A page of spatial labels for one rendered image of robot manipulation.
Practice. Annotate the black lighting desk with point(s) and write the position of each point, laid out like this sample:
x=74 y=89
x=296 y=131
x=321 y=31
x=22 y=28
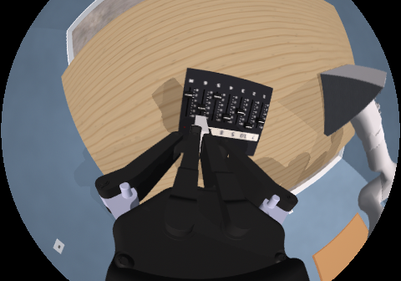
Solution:
x=244 y=104

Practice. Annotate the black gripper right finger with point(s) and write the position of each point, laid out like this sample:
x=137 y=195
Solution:
x=235 y=175

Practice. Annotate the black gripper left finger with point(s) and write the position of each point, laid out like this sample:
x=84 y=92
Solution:
x=124 y=189

